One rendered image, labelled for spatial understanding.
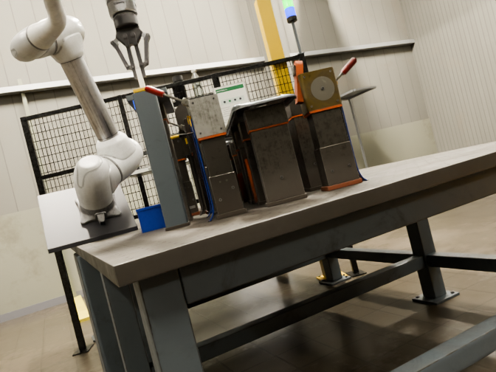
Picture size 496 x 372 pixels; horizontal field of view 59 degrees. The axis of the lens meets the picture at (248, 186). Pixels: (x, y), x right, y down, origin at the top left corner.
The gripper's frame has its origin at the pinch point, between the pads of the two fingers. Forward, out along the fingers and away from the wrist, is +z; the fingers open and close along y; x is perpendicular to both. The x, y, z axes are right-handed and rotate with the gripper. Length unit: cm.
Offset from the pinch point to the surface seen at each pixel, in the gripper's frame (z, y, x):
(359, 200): 51, 44, -45
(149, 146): 22.0, -2.3, -3.5
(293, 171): 41, 37, -16
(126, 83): -116, -50, 409
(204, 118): 19.2, 15.9, -13.4
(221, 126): 22.7, 20.1, -13.4
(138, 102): 7.9, -2.2, -3.5
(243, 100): -14, 50, 150
